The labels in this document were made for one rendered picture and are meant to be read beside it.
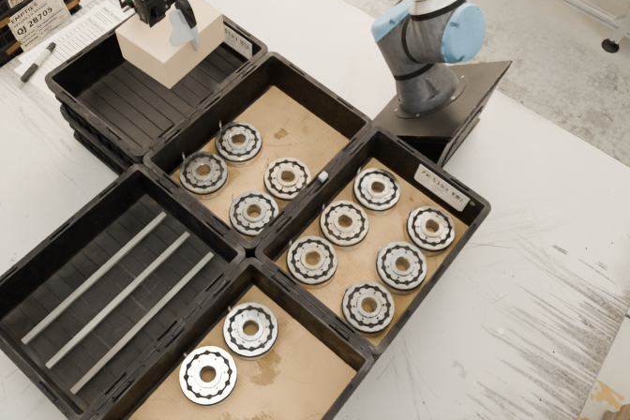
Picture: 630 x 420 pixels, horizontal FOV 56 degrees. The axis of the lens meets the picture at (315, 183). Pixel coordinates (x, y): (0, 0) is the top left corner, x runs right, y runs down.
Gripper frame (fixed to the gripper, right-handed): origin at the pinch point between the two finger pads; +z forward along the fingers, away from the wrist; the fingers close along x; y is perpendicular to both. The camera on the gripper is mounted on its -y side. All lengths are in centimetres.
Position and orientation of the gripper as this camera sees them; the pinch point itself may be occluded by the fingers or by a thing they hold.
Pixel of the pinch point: (171, 29)
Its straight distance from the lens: 119.3
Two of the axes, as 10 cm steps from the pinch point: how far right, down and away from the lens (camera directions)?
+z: -0.8, 4.7, 8.8
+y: -5.9, 6.9, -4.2
